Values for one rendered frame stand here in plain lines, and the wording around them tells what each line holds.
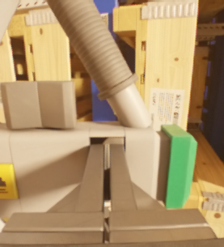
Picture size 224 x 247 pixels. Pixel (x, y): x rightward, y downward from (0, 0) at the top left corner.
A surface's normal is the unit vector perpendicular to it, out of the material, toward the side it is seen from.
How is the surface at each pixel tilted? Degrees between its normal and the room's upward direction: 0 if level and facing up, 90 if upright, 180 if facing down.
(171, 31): 90
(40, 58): 90
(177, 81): 90
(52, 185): 74
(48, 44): 90
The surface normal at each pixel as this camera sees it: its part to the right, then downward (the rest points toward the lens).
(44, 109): -0.27, 0.26
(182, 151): 0.03, 0.26
